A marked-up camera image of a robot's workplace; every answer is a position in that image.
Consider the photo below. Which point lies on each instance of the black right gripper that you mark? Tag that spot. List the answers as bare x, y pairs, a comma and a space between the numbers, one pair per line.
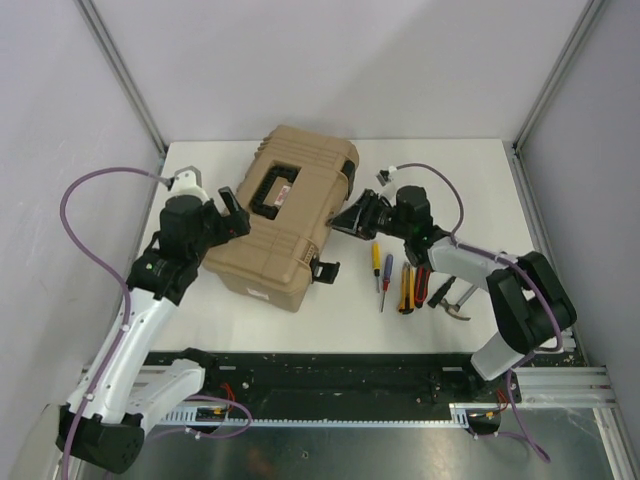
357, 219

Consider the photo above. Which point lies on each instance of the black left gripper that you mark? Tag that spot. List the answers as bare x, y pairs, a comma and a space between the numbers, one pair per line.
230, 226

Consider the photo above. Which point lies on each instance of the tan plastic tool box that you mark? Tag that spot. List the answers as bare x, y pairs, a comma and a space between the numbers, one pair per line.
297, 181

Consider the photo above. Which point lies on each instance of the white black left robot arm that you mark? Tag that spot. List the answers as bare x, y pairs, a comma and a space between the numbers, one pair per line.
105, 421

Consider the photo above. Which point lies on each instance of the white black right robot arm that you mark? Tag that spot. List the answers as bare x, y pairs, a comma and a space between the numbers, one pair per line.
530, 304

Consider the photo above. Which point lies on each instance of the red black utility knife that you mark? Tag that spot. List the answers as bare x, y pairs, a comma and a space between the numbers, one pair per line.
421, 286

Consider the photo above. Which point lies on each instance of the yellow utility knife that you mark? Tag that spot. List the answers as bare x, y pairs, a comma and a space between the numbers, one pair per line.
407, 296

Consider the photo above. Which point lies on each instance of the steel claw hammer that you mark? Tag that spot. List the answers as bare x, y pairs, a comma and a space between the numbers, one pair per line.
453, 309

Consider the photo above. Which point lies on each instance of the yellow handled screwdriver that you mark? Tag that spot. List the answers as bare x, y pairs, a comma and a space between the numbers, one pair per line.
376, 264

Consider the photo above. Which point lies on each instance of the blue red handled screwdriver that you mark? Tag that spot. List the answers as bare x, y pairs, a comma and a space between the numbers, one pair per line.
386, 278

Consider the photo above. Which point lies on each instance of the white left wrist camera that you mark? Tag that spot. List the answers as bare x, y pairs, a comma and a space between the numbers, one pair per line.
188, 181

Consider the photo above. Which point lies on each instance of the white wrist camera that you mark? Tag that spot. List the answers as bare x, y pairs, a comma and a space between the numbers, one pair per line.
385, 176
188, 181

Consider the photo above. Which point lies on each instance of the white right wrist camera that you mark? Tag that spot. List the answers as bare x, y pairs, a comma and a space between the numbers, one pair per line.
385, 176

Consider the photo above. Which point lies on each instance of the black handled hammer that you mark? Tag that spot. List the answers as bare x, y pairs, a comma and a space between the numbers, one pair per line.
441, 292

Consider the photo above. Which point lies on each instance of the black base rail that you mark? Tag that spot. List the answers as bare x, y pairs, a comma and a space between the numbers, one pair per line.
441, 378

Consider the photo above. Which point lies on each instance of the aluminium frame rail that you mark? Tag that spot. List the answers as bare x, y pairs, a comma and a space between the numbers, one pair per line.
539, 386

